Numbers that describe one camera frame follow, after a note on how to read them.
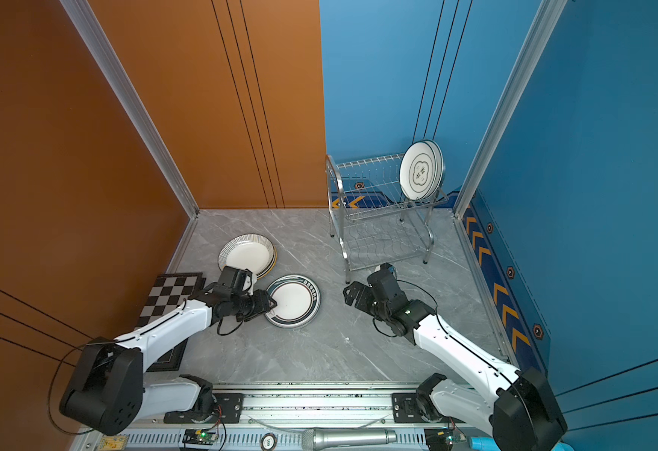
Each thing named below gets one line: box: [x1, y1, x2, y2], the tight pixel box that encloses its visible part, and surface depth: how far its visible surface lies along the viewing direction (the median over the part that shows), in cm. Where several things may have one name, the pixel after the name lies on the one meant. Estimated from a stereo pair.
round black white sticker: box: [260, 432, 278, 451], surface depth 71 cm
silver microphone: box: [301, 428, 397, 451], surface depth 68 cm
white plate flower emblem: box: [398, 139, 439, 202], surface depth 86 cm
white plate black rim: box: [264, 274, 323, 329], surface depth 93 cm
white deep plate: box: [218, 233, 276, 276], surface depth 105 cm
